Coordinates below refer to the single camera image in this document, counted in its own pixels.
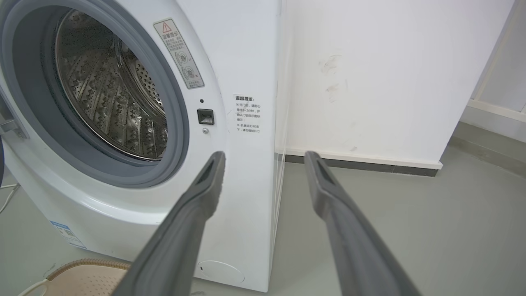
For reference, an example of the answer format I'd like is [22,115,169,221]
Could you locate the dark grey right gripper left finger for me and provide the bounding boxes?
[112,151,226,296]

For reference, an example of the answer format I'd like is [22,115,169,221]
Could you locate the white front-load washing machine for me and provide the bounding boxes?
[0,0,287,293]

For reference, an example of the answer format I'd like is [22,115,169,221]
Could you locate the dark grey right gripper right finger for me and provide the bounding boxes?
[304,151,422,296]

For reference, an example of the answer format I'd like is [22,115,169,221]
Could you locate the white cable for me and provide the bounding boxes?
[0,183,20,214]

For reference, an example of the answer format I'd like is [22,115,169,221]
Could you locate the beige plastic laundry basket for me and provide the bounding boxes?
[17,259,132,296]

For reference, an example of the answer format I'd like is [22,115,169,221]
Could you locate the washing machine door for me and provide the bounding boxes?
[0,88,29,185]

